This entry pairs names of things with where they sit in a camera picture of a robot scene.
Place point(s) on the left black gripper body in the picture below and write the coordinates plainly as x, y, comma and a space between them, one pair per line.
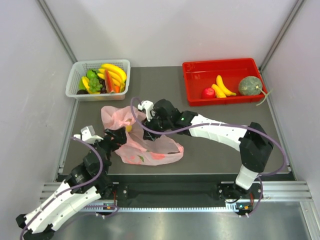
114, 144

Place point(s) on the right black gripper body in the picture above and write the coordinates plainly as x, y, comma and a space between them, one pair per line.
158, 124

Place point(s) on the small yellow fruit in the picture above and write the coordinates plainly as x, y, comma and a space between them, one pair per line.
129, 128

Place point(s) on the pink plastic bag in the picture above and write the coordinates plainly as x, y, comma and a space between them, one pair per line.
138, 151

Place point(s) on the red apple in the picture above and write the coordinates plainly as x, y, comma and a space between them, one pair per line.
208, 93

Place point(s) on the yellow corn cob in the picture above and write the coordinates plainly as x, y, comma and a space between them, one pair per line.
218, 91

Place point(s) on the single yellow banana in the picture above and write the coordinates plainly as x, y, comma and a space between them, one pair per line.
220, 83

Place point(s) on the green cantaloupe melon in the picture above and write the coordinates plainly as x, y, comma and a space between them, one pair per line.
252, 86

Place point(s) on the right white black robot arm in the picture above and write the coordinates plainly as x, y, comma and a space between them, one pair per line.
250, 141

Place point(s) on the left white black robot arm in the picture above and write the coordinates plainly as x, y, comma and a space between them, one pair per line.
86, 183

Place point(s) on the dark purple grapes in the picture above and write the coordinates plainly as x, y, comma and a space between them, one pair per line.
103, 89

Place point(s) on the watermelon slice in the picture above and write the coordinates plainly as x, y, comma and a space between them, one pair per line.
110, 87

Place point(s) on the green grape bunch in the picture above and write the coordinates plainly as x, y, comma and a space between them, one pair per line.
94, 85

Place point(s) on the yellow banana bunch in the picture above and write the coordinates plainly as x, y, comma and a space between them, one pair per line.
117, 74

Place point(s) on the red plastic tray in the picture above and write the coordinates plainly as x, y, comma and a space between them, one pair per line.
199, 75

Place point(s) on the green apple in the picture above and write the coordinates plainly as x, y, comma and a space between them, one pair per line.
91, 73

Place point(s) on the white plastic basket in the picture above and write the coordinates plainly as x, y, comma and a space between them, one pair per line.
80, 68

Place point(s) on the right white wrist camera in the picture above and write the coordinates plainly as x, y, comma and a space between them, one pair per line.
147, 107

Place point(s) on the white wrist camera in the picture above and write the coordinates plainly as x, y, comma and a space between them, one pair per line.
88, 135
147, 107

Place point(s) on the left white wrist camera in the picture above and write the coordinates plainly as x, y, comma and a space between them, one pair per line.
88, 135

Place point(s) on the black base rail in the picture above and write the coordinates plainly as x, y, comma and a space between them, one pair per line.
174, 190

